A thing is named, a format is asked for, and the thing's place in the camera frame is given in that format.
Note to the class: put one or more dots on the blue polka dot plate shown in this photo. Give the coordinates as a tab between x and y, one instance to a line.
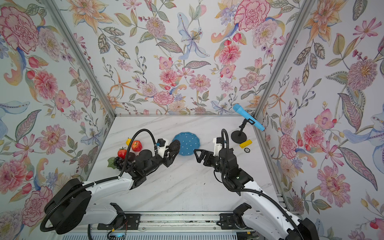
188	142

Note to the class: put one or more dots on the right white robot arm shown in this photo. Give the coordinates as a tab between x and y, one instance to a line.
263	213

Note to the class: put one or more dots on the dark brown toy avocado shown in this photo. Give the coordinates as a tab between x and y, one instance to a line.
176	145

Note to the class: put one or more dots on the blue toy microphone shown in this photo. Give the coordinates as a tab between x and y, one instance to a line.
238	109

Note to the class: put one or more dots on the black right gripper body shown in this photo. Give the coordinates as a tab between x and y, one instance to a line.
216	163

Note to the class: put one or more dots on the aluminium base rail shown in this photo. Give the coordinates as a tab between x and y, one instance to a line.
165	226

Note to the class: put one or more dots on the black microphone stand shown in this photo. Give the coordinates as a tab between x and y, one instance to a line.
239	136

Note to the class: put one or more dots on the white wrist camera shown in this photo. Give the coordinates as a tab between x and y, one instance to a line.
161	147
218	145

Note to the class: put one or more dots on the aluminium corner post right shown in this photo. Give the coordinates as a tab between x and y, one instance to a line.
281	61

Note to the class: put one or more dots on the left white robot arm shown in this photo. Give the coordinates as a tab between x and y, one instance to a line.
87	203

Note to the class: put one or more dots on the red yellow toy apple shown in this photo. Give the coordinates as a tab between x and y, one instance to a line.
136	146

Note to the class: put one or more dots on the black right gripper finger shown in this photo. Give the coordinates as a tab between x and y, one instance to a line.
200	155
209	161

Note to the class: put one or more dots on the dark purple toy grape bunch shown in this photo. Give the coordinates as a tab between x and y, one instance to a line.
118	163

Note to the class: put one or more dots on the aluminium corner post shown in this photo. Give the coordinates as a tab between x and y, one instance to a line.
281	61
58	19

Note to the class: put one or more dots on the aluminium corner post left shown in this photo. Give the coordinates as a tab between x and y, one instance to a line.
58	19

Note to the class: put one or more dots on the yellow toy block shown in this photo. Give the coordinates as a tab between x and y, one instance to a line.
245	144

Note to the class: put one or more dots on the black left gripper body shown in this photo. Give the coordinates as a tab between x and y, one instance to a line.
157	161

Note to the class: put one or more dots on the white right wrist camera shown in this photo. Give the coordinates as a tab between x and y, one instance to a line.
218	145

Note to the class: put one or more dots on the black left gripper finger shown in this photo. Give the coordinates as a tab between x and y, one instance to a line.
173	155
168	149

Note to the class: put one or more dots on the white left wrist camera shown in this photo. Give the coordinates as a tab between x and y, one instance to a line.
161	147

